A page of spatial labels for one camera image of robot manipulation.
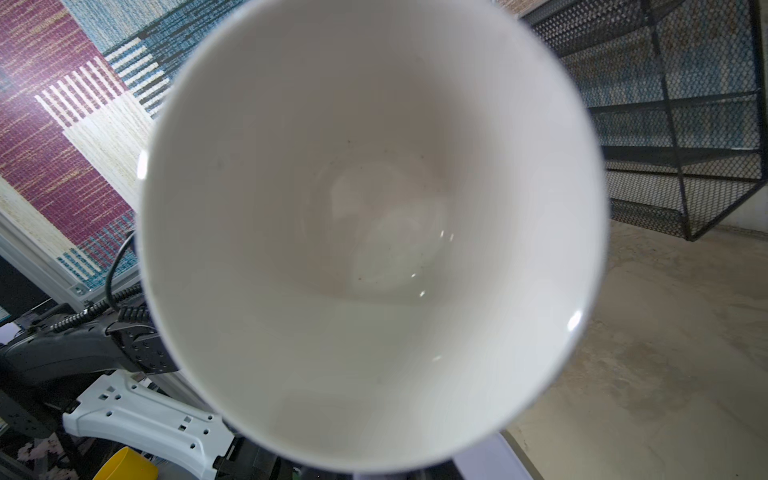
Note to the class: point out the purple mug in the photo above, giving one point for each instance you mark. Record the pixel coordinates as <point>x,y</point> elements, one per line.
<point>371,233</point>

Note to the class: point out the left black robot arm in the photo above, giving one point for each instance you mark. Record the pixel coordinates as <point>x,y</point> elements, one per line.
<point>70,374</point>

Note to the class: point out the yellow round object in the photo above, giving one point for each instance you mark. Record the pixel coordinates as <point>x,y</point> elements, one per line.
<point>127,464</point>

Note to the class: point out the black wire shelf rack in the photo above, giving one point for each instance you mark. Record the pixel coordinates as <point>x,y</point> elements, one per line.
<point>676,92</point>

